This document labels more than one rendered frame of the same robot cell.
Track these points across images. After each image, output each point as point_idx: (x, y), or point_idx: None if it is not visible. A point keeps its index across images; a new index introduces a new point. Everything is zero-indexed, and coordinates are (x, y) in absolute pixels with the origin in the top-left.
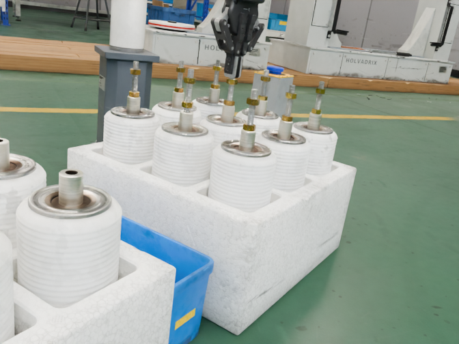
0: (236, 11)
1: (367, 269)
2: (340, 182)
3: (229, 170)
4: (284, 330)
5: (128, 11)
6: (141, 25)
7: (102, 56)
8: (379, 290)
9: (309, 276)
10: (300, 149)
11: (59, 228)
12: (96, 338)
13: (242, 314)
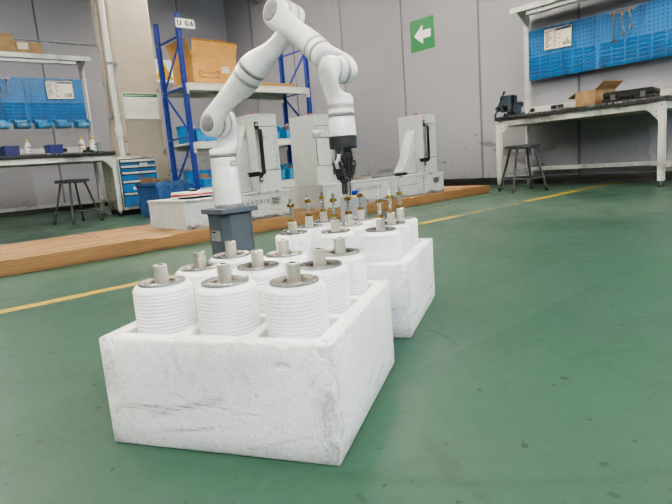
0: (344, 155)
1: (459, 299)
2: (428, 246)
3: (379, 241)
4: (433, 330)
5: (229, 177)
6: (238, 185)
7: (213, 215)
8: (472, 305)
9: (428, 310)
10: (405, 226)
11: (349, 258)
12: (378, 306)
13: (410, 322)
